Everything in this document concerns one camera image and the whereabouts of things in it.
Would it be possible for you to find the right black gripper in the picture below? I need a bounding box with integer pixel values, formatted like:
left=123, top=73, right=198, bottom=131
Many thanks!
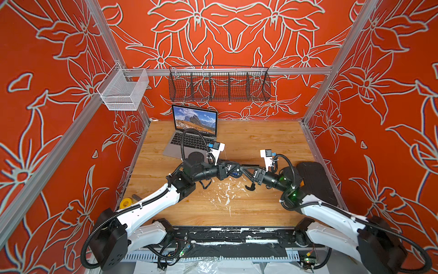
left=243, top=164, right=292, bottom=195

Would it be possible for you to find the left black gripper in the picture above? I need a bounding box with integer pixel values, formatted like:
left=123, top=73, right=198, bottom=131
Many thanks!
left=192, top=158, right=240, bottom=184

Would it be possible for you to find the black wireless mouse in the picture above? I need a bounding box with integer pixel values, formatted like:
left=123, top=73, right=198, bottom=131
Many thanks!
left=228, top=168, right=243, bottom=179

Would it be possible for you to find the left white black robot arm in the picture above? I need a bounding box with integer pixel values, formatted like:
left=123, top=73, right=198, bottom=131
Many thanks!
left=80, top=129, right=241, bottom=271

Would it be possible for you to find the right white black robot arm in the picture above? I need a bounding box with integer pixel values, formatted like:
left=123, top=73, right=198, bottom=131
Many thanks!
left=232, top=162, right=432, bottom=274

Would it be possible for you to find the silver open laptop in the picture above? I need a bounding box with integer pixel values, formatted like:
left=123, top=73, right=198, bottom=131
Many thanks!
left=163, top=105, right=218, bottom=162

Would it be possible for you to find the black oval pad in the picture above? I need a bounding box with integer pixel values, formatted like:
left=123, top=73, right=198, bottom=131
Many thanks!
left=297, top=162, right=338, bottom=206

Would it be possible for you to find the yellow tape roll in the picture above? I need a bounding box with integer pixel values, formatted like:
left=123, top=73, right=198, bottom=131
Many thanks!
left=119, top=198, right=133, bottom=210

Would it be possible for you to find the small green circuit board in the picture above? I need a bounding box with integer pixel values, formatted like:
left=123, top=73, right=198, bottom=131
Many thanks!
left=300, top=251, right=318, bottom=267

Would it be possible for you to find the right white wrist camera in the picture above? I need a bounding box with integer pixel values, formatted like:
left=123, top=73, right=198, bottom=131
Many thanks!
left=260, top=150, right=278, bottom=172

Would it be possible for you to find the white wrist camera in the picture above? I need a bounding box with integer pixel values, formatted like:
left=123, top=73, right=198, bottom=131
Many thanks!
left=207, top=141, right=225, bottom=164
left=260, top=150, right=278, bottom=172

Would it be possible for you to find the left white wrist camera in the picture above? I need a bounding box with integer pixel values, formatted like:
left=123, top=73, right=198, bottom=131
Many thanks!
left=207, top=141, right=225, bottom=164

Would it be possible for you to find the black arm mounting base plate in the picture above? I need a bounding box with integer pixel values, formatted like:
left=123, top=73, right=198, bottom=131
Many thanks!
left=142, top=225, right=326, bottom=249

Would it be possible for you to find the black wire wall basket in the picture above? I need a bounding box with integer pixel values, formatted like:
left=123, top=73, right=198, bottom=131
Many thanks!
left=168, top=65, right=271, bottom=103

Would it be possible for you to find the clear plastic wall bin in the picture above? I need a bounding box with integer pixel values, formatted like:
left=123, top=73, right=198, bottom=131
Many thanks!
left=97, top=62, right=149, bottom=111

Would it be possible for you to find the white slotted cable duct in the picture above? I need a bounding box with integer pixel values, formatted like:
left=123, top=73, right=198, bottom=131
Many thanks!
left=119, top=249, right=305, bottom=264

